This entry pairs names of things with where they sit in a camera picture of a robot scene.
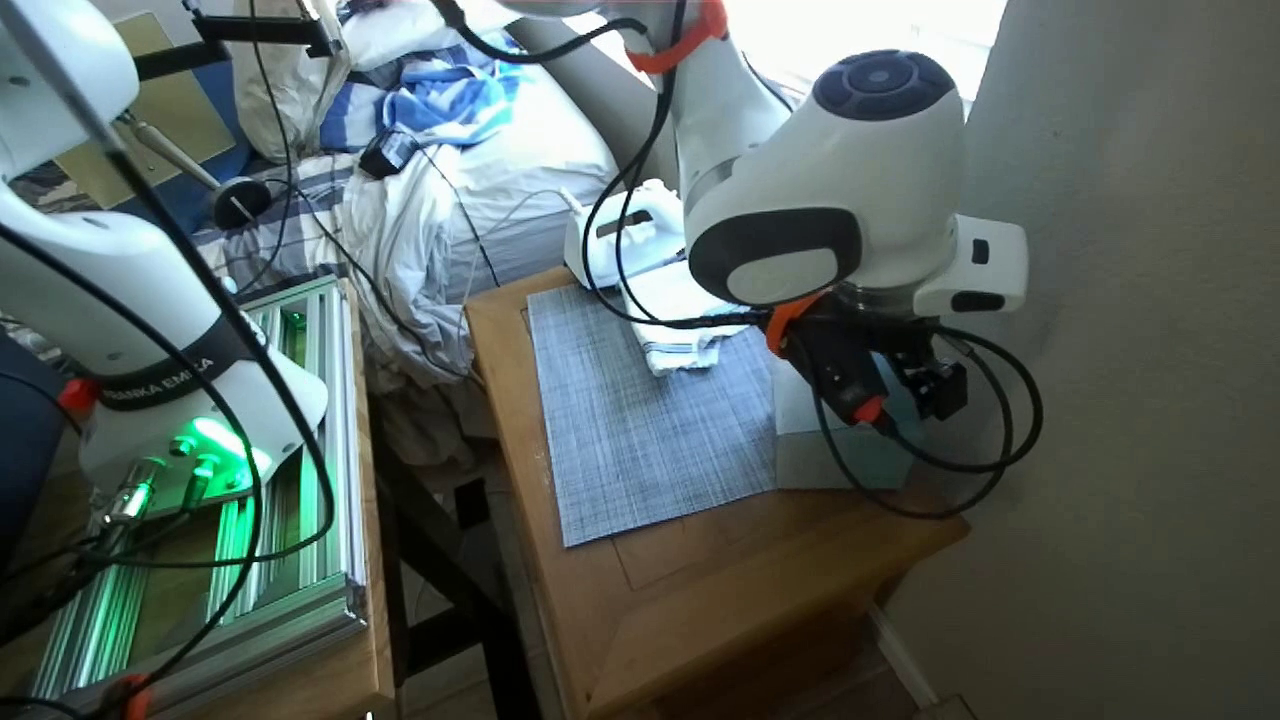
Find black gripper orange mount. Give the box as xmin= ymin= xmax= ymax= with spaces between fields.
xmin=762 ymin=291 xmax=973 ymax=433

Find white cloth blue stripes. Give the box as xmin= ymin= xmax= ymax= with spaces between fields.
xmin=623 ymin=294 xmax=751 ymax=383

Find wooden nightstand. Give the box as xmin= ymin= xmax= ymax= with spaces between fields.
xmin=464 ymin=263 xmax=973 ymax=720

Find blue-grey woven placemat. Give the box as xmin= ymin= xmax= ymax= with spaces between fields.
xmin=524 ymin=278 xmax=782 ymax=552

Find white clothes iron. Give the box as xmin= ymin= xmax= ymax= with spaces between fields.
xmin=560 ymin=174 xmax=700 ymax=294

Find white bed duvet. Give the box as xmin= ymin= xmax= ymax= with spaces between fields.
xmin=216 ymin=0 xmax=630 ymax=393

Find blue white striped fabric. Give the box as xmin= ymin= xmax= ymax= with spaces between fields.
xmin=317 ymin=34 xmax=533 ymax=178

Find black stand bar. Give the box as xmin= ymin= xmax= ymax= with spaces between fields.
xmin=126 ymin=9 xmax=336 ymax=81

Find tan flat board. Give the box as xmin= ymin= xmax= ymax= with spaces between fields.
xmin=53 ymin=11 xmax=250 ymax=212

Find dark blue object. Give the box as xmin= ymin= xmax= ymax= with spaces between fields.
xmin=0 ymin=331 xmax=71 ymax=575

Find dark wooden frame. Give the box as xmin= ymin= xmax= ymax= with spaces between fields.
xmin=368 ymin=393 xmax=545 ymax=720

